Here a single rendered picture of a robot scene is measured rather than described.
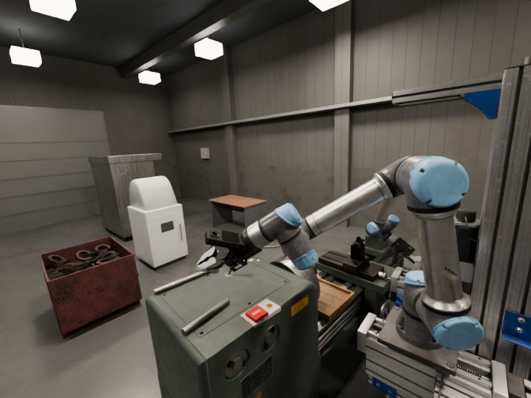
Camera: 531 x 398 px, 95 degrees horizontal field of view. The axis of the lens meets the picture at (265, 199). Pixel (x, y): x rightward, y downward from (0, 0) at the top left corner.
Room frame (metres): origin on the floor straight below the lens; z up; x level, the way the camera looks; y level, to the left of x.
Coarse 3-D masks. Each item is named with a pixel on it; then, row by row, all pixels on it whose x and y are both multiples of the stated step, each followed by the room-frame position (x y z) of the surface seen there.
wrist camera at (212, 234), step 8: (208, 232) 0.64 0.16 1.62; (216, 232) 0.64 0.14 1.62; (224, 232) 0.66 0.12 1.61; (232, 232) 0.68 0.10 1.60; (208, 240) 0.62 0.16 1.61; (216, 240) 0.62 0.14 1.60; (224, 240) 0.64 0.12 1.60; (232, 240) 0.65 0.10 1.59; (240, 240) 0.66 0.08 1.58; (232, 248) 0.65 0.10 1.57; (240, 248) 0.66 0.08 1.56
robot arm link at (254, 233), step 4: (252, 224) 0.68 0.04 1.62; (256, 224) 0.67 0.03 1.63; (248, 228) 0.67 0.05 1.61; (252, 228) 0.66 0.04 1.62; (256, 228) 0.66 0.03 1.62; (248, 232) 0.66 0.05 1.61; (252, 232) 0.66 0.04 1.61; (256, 232) 0.65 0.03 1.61; (260, 232) 0.65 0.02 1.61; (248, 236) 0.66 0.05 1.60; (252, 236) 0.65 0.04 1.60; (256, 236) 0.65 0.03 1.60; (260, 236) 0.65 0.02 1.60; (252, 240) 0.65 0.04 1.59; (256, 240) 0.65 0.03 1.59; (260, 240) 0.65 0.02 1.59; (264, 240) 0.65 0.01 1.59; (256, 244) 0.65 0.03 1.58; (260, 244) 0.65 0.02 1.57; (264, 244) 0.65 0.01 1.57; (260, 248) 0.67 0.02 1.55
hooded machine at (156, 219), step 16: (160, 176) 4.09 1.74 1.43; (144, 192) 3.68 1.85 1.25; (160, 192) 3.85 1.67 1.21; (128, 208) 3.95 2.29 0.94; (144, 208) 3.61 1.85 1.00; (160, 208) 3.69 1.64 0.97; (176, 208) 3.87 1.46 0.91; (144, 224) 3.57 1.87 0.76; (160, 224) 3.65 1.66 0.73; (176, 224) 3.84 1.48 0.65; (144, 240) 3.65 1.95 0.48; (160, 240) 3.62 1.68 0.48; (176, 240) 3.81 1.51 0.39; (144, 256) 3.72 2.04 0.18; (160, 256) 3.59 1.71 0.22; (176, 256) 3.79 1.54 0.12
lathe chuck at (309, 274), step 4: (288, 260) 1.21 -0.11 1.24; (292, 264) 1.18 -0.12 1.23; (308, 268) 1.18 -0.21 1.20; (312, 268) 1.19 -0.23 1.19; (304, 272) 1.14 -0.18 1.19; (308, 272) 1.16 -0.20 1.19; (312, 272) 1.17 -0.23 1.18; (304, 276) 1.13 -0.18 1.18; (308, 276) 1.14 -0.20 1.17; (312, 276) 1.15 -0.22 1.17; (316, 276) 1.17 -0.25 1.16; (312, 280) 1.14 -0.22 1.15; (316, 280) 1.15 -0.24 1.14; (316, 284) 1.14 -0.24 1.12
